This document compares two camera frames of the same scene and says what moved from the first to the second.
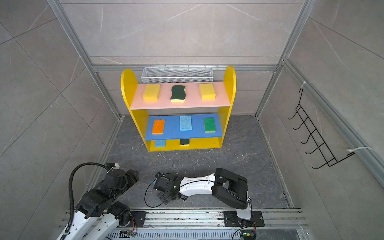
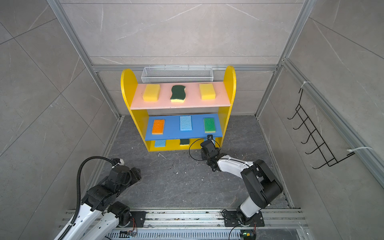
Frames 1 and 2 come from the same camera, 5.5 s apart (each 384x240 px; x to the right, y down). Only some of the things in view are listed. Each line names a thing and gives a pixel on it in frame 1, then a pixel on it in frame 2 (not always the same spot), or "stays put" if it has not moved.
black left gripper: x=132 y=178 stays put
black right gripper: x=164 y=198 -> x=203 y=155
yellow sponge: x=151 y=92 stays put
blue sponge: x=185 y=123 stays put
